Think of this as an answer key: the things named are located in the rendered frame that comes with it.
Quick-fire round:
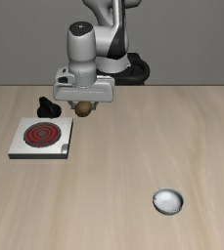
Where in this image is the white bowl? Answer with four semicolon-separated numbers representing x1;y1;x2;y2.
152;187;185;216

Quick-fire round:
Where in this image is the white stove plate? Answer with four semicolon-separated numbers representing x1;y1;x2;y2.
7;117;74;160

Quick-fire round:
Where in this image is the black lumpy object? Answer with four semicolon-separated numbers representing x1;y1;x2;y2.
36;96;63;119

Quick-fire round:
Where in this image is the brown kiwi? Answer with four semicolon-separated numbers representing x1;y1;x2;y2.
74;101;93;118

